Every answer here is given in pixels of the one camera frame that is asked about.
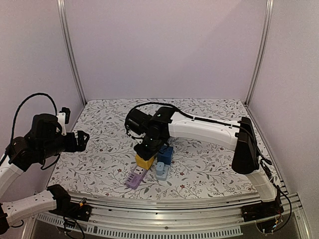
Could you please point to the left aluminium frame post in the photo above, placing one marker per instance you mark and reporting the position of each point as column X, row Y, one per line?
column 69, row 49

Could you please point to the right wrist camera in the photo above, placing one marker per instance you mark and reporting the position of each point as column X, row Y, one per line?
column 137, row 122

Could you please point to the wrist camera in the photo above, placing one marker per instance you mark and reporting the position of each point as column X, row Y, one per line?
column 137, row 122
column 47, row 126

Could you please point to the floral patterned table mat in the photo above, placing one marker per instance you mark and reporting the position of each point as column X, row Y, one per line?
column 198, row 169

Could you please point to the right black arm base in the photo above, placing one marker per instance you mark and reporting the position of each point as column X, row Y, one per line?
column 261, row 210

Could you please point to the aluminium front rail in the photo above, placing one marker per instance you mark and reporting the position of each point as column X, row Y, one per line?
column 207, row 218

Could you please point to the yellow cube socket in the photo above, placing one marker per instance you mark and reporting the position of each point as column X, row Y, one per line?
column 145, row 164

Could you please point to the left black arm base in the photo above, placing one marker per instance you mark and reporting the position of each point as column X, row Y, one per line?
column 76, row 210

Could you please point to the grey-blue power strip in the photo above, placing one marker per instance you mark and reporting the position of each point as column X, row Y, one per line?
column 164, row 176

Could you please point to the right aluminium frame post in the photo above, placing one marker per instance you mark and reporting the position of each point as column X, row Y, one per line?
column 261, row 51

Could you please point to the blue cube socket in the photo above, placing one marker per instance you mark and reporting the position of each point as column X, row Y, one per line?
column 165, row 154

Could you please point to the purple power strip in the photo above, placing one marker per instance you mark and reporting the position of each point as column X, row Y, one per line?
column 135, row 177

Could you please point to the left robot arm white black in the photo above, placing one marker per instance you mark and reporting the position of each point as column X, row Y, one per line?
column 21, row 153

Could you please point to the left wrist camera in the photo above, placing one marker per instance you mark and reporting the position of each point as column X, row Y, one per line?
column 47, row 126

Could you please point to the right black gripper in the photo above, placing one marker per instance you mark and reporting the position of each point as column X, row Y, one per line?
column 146, row 153

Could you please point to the aluminium frame post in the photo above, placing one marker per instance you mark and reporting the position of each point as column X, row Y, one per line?
column 261, row 51
column 69, row 49

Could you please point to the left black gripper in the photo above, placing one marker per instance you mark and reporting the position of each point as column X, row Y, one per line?
column 81, row 144

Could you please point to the light blue plug adapter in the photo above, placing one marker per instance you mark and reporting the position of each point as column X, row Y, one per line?
column 160, row 168

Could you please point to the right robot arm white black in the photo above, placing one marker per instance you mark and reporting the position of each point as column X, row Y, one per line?
column 153, row 131

